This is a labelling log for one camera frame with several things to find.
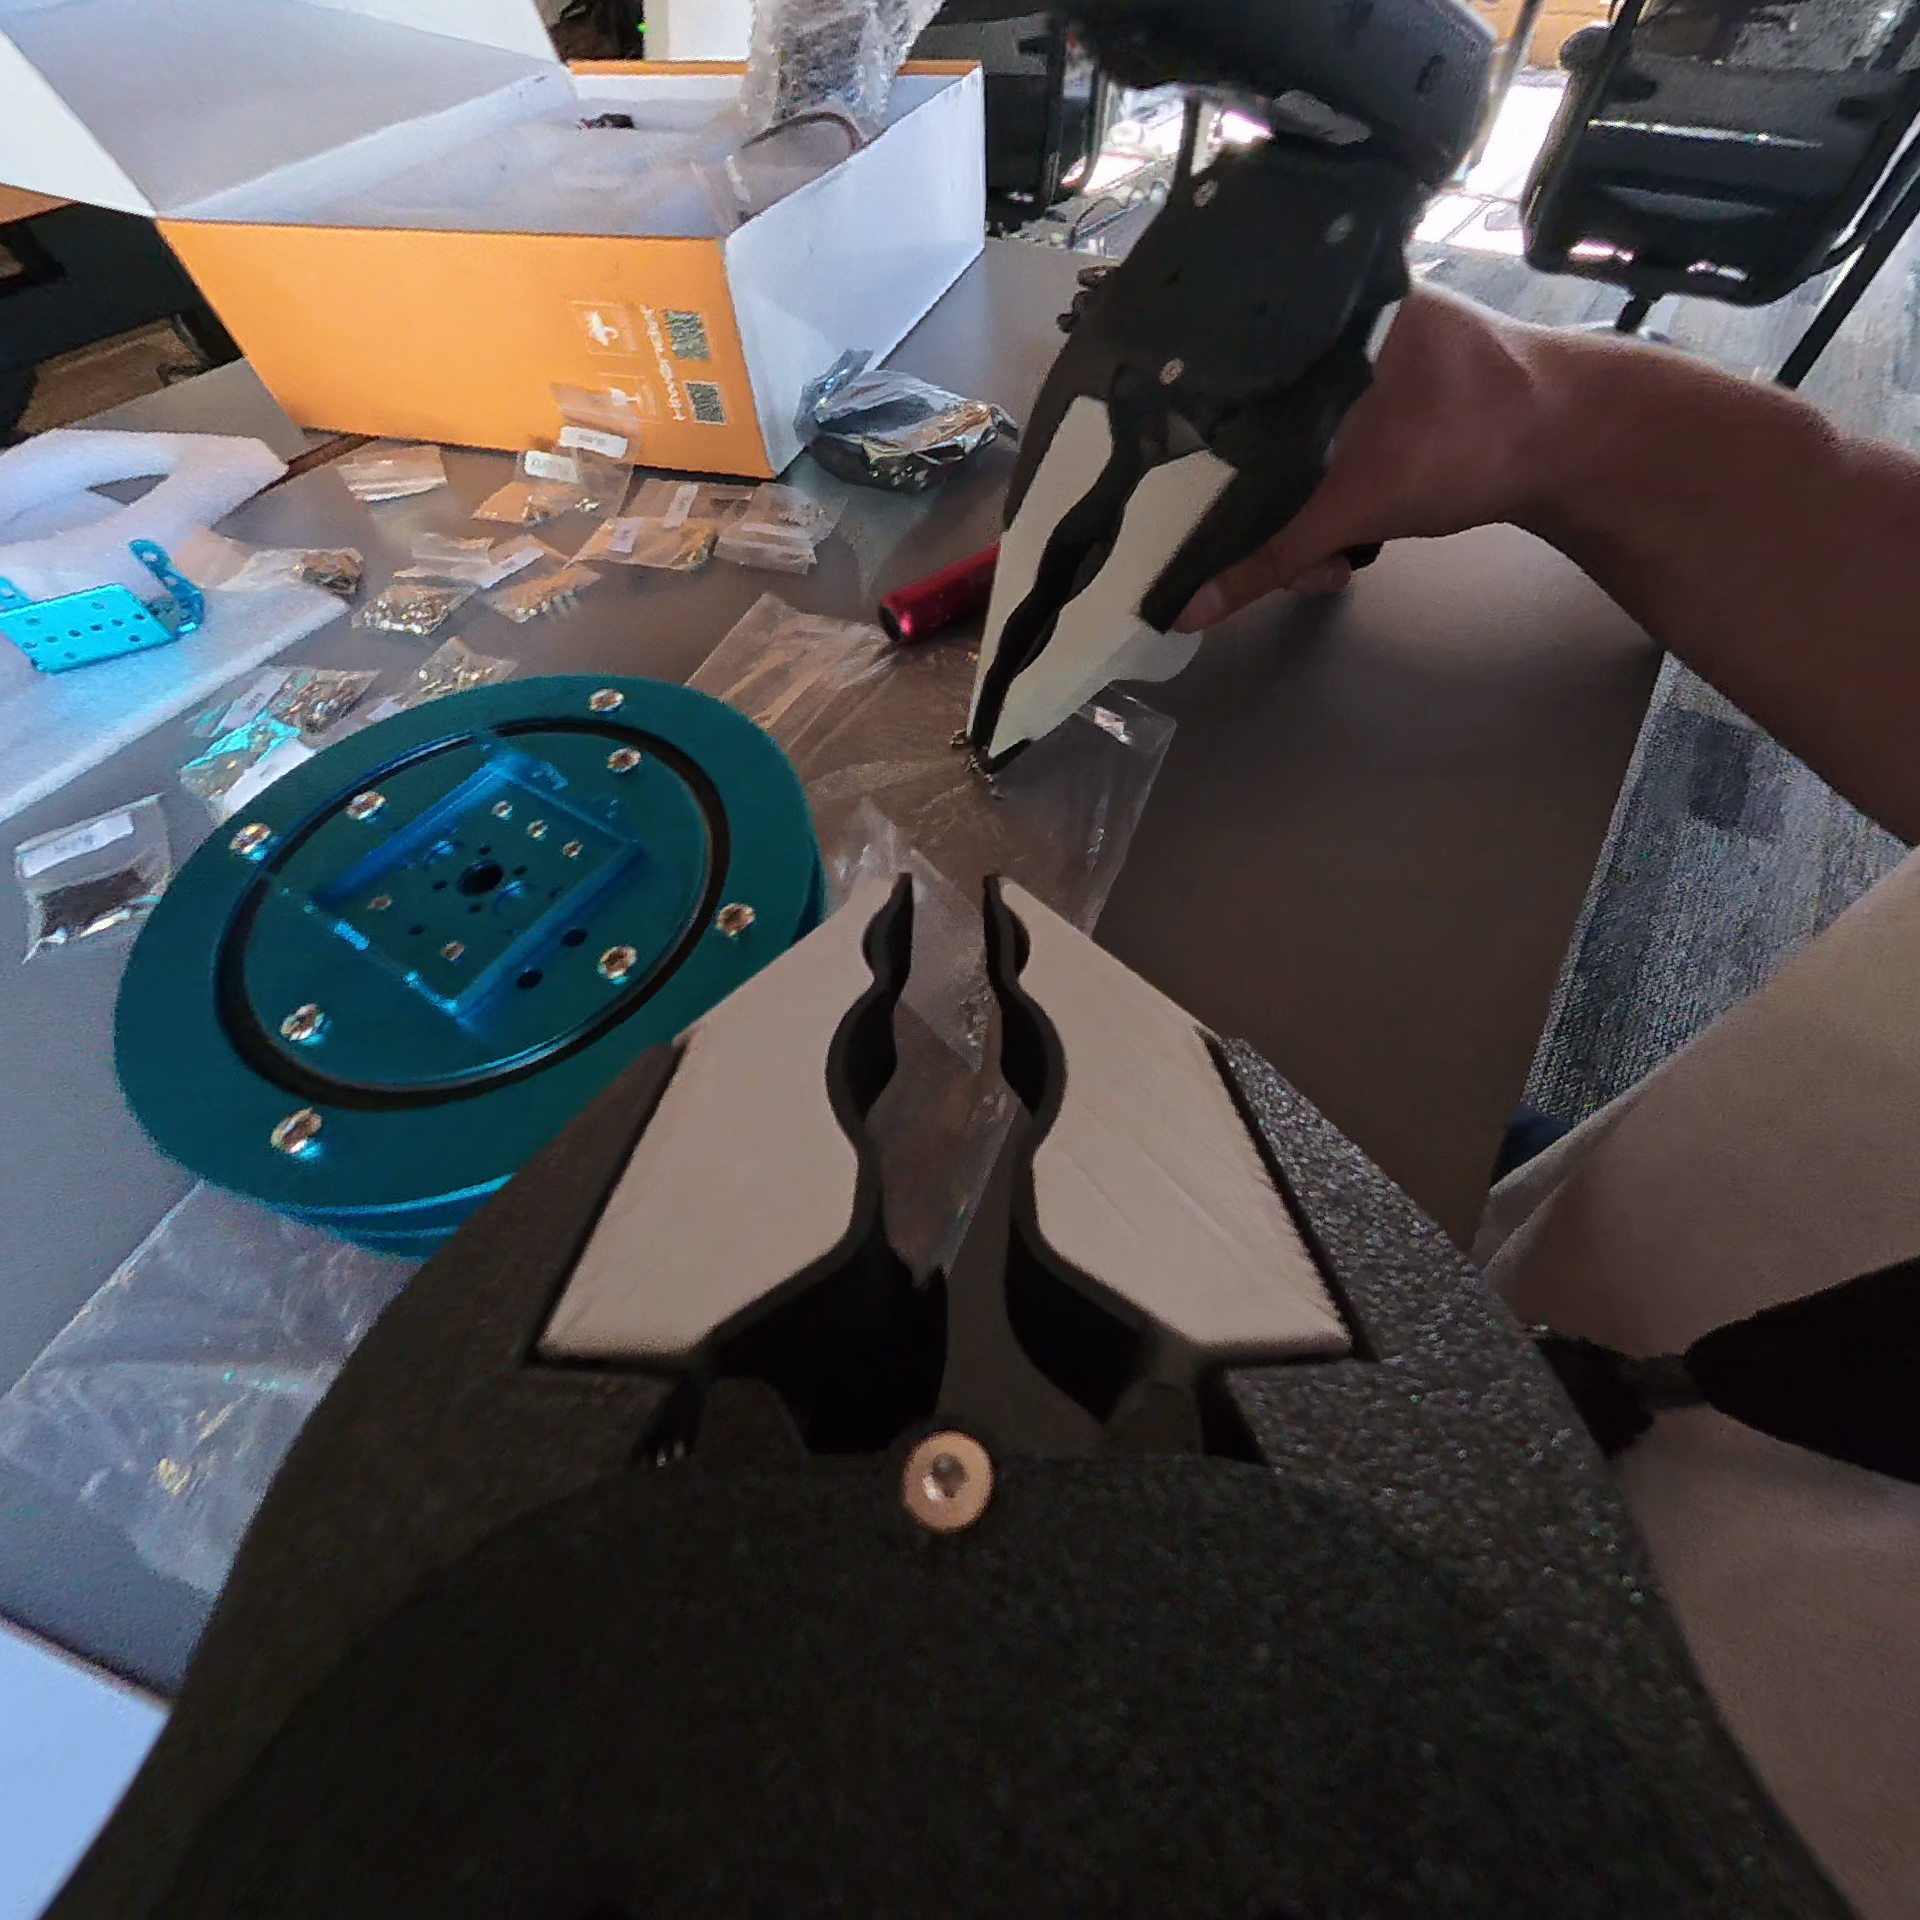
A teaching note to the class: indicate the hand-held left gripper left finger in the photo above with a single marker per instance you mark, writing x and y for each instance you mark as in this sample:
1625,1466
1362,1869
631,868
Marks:
718,1185

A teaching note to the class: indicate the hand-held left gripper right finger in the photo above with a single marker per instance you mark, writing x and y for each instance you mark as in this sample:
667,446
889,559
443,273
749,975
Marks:
1185,1185

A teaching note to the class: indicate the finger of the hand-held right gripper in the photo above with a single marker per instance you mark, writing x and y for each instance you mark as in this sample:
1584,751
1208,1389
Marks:
1124,602
1033,511

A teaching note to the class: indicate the orange and white cardboard box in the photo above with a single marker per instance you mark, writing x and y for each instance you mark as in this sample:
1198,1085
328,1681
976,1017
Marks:
451,346

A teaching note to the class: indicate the person's right forearm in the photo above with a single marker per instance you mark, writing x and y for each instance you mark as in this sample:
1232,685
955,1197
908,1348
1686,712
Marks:
1726,526

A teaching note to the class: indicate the teal round robot base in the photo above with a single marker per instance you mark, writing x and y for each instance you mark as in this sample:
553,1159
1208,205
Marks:
704,781

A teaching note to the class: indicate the grey desk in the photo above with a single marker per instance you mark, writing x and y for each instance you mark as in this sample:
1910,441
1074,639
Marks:
1348,841

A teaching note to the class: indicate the wooden-topped desk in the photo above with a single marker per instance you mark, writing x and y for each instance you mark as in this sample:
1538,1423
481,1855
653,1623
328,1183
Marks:
30,217

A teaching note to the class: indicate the person's right hand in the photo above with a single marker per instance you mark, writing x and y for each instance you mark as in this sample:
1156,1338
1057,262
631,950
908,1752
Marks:
1425,438

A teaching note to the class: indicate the red pen screwdriver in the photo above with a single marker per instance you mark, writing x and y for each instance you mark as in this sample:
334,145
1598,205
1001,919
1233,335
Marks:
937,594

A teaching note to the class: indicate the black office chair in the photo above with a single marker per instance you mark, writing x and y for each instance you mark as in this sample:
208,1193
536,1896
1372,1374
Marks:
1033,104
1726,167

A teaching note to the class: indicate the person's blue jeans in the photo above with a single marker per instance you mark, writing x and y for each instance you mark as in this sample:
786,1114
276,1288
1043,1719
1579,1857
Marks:
1516,1143

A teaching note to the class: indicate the spread of hardware bags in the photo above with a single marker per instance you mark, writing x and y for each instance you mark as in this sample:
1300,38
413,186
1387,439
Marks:
659,540

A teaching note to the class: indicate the bubble wrap pouch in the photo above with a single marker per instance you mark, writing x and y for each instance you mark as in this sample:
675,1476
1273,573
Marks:
825,38

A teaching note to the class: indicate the black chest harness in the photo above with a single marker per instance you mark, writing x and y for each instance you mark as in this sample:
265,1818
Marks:
1799,1379

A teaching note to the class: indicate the white foam sheet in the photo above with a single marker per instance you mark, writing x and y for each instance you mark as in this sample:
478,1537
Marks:
89,721

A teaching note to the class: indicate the white instruction booklet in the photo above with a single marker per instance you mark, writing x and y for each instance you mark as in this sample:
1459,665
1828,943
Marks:
44,1801

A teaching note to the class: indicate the white foam cutout piece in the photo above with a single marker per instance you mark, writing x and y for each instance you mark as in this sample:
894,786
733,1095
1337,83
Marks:
121,473

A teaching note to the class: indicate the blue U bracket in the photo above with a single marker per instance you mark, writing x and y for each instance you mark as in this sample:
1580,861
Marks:
103,609

